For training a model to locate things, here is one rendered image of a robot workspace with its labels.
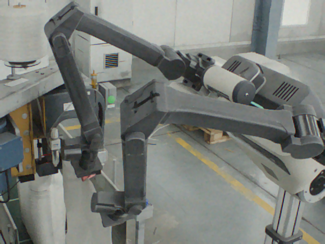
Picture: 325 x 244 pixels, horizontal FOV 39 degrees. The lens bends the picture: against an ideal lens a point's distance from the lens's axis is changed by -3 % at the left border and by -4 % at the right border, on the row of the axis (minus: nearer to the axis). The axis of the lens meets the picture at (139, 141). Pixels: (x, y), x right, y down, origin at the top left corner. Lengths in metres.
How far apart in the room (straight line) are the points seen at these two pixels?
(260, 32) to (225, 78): 6.38
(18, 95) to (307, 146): 0.92
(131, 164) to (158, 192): 2.61
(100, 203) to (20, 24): 0.58
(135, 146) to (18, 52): 0.63
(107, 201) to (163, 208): 2.21
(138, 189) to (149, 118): 0.35
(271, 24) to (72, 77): 6.10
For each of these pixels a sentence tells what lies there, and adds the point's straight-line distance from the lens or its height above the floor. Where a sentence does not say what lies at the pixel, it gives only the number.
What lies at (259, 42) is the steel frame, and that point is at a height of 0.26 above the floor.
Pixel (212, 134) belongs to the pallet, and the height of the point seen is 0.10.
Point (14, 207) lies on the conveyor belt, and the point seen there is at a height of 0.38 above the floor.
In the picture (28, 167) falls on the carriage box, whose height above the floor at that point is 1.06.
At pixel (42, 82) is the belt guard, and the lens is 1.66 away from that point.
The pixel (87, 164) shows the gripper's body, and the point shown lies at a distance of 1.64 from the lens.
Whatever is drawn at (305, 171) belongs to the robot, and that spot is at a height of 1.33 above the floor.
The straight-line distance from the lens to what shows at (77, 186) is 1.81.
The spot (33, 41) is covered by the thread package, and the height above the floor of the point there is 1.59.
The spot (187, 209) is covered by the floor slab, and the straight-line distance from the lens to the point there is 3.52.
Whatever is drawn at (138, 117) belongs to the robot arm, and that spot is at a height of 1.59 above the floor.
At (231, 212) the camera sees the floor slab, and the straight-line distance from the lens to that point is 3.54.
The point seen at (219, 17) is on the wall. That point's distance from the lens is 7.17.
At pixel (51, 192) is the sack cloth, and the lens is 2.23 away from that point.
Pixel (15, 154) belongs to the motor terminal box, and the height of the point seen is 1.25.
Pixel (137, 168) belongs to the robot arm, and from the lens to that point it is 1.10.
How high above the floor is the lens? 1.94
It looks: 26 degrees down
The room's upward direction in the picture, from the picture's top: 2 degrees clockwise
